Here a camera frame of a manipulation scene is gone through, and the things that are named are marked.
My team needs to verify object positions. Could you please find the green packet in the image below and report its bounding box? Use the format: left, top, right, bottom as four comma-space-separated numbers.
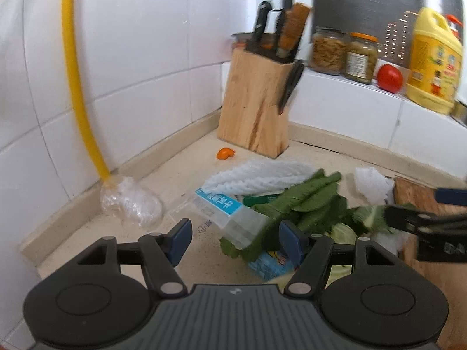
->
243, 194, 283, 207

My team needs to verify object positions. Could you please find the crumpled white tissue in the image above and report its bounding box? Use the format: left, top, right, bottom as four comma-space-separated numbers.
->
354, 166, 396, 205
368, 230, 414, 254

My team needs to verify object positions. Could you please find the drink carton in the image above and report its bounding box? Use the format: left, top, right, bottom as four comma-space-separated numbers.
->
248, 250, 296, 281

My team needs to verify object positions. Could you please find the perforated metal rack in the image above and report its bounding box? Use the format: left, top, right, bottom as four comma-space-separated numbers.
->
379, 11, 418, 68

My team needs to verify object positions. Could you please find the white foam fruit net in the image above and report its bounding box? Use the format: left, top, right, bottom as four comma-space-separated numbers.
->
202, 158, 316, 199

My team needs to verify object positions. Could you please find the black handled knife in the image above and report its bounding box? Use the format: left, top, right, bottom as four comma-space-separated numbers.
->
244, 1, 273, 53
273, 8, 289, 57
279, 60, 305, 113

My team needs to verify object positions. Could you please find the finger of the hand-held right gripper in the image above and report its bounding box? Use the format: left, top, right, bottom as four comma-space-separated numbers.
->
385, 205, 467, 234
435, 187, 467, 207

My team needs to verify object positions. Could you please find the brown handled kitchen tool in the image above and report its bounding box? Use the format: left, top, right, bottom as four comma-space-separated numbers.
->
286, 3, 311, 61

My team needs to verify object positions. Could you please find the wooden cutting board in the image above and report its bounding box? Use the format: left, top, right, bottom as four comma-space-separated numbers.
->
394, 177, 467, 350

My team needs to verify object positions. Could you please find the green leafy vegetable bunch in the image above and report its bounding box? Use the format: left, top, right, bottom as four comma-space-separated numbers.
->
219, 168, 391, 259

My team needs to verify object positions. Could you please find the glass jar with orange lid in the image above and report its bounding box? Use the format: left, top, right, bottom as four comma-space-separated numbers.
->
344, 32, 379, 84

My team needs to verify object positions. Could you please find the clear blue-print plastic package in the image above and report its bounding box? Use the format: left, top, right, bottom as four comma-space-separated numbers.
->
193, 186, 272, 250

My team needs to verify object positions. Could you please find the clear plastic wrap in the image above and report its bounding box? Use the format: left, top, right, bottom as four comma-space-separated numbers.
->
100, 177, 163, 227

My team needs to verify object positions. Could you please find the wooden knife block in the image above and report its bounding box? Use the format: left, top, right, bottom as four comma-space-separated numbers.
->
217, 47, 303, 159

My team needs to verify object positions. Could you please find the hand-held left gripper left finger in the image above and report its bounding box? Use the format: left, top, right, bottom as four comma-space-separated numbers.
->
75, 219, 193, 298

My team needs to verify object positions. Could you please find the glass jar of pale strips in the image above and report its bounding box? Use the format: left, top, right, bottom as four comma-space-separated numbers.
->
310, 26, 347, 76

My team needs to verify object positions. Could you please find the red tomato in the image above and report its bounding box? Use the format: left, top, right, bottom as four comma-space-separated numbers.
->
377, 64, 404, 93

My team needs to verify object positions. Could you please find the yellow detergent bottle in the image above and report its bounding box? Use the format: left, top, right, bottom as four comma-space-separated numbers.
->
406, 6, 464, 115

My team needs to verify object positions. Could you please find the yellow pipe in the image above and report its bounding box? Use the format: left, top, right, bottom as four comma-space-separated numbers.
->
60, 0, 110, 183

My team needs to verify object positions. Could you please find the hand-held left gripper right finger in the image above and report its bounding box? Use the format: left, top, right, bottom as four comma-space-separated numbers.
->
279, 220, 398, 298

